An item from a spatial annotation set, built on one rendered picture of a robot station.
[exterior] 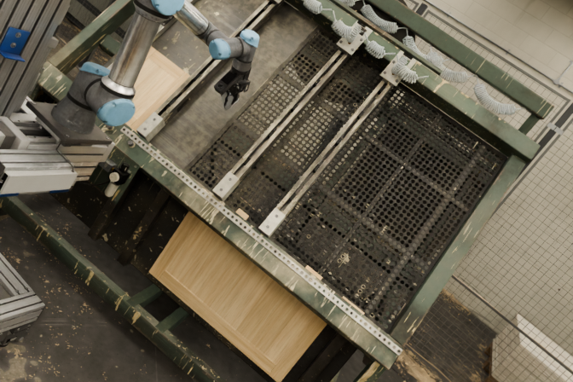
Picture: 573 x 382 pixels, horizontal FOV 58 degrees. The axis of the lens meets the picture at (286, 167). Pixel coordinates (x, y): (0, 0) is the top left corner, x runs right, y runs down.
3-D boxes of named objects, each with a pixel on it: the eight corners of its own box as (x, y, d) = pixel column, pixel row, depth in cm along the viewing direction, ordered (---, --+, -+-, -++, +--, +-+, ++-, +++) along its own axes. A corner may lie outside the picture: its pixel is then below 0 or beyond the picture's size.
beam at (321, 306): (37, 86, 266) (28, 76, 255) (54, 71, 269) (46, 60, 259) (383, 370, 229) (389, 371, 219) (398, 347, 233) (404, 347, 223)
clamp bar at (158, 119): (136, 133, 254) (124, 112, 231) (285, -16, 289) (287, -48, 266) (151, 145, 252) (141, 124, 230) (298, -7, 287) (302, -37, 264)
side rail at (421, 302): (383, 335, 234) (389, 335, 224) (502, 161, 267) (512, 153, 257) (397, 347, 233) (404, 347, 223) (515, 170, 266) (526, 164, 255)
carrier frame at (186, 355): (-32, 200, 277) (35, 72, 257) (118, 172, 409) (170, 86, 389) (285, 486, 241) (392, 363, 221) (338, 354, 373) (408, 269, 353)
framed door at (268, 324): (150, 270, 278) (148, 271, 276) (203, 191, 264) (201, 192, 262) (280, 381, 263) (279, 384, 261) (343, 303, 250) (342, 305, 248)
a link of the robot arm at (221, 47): (201, 49, 194) (224, 47, 201) (217, 65, 189) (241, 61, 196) (204, 31, 190) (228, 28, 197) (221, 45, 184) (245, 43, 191)
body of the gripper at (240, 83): (247, 92, 215) (255, 69, 207) (234, 98, 209) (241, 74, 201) (234, 82, 217) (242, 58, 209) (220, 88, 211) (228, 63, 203)
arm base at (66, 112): (68, 132, 175) (82, 108, 172) (42, 107, 179) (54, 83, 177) (100, 134, 188) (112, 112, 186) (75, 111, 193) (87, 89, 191)
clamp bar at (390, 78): (255, 228, 241) (255, 216, 219) (395, 60, 276) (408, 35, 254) (271, 241, 240) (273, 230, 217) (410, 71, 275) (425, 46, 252)
